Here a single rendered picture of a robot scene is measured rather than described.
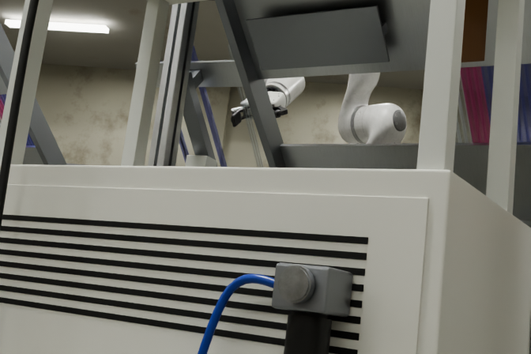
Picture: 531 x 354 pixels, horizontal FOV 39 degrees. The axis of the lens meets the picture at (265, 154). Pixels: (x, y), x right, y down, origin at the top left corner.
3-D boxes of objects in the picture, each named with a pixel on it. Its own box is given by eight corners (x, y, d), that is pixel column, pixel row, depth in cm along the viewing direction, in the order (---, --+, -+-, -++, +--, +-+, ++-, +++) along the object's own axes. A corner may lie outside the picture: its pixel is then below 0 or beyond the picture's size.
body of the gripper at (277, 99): (254, 85, 208) (237, 99, 198) (288, 85, 204) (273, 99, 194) (257, 111, 211) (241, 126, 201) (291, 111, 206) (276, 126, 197)
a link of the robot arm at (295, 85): (260, 78, 209) (291, 84, 206) (277, 64, 220) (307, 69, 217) (258, 106, 212) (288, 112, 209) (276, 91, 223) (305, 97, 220)
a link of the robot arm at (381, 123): (363, 184, 242) (370, 113, 247) (408, 182, 228) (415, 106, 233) (337, 176, 234) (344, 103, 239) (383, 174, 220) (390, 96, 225)
